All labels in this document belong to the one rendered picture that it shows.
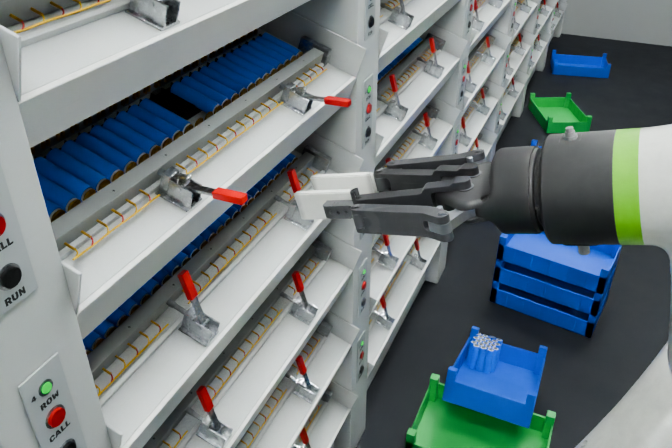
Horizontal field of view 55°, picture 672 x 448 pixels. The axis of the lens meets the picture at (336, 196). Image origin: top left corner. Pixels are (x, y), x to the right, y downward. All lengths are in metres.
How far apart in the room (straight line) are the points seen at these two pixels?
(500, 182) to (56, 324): 0.38
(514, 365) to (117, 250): 1.38
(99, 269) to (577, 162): 0.42
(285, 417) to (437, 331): 0.81
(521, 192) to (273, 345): 0.61
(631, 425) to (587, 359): 0.98
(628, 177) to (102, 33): 0.43
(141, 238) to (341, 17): 0.51
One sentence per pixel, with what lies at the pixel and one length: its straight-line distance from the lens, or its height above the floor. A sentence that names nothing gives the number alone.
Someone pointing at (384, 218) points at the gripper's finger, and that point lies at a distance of 0.56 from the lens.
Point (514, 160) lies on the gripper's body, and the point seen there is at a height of 1.04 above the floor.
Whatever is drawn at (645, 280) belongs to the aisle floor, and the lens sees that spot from 2.29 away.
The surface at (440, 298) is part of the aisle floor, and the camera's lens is 2.02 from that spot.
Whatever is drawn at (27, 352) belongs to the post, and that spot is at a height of 0.93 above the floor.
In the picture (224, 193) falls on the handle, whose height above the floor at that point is 0.96.
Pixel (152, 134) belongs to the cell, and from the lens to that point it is 0.75.
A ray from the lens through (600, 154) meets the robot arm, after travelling 0.53.
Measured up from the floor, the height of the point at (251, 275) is 0.74.
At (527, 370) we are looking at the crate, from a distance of 1.84.
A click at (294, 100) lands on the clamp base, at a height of 0.95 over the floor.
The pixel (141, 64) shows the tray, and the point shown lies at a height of 1.10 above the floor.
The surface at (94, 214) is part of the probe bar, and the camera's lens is 0.64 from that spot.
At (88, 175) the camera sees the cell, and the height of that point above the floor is 0.97.
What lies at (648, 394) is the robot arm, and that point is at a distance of 0.97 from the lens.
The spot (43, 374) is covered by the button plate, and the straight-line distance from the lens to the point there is 0.58.
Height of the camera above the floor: 1.28
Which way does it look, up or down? 31 degrees down
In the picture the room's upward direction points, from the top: straight up
